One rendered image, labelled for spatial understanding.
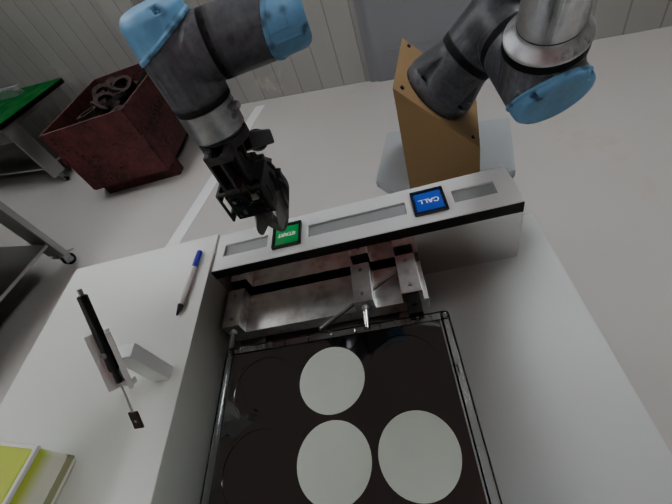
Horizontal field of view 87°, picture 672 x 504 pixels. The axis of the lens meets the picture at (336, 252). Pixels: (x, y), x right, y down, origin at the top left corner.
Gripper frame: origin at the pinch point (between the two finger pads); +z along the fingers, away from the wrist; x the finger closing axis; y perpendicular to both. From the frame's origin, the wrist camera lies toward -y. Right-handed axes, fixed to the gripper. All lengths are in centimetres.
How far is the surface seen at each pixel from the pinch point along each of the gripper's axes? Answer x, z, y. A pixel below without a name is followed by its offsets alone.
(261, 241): -5.4, 3.4, 0.1
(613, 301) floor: 92, 99, -24
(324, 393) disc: 5.0, 9.1, 28.2
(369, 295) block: 13.3, 8.2, 13.6
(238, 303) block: -11.2, 8.2, 9.8
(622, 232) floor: 110, 99, -54
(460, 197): 31.4, 3.4, 0.9
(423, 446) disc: 17.7, 9.1, 36.2
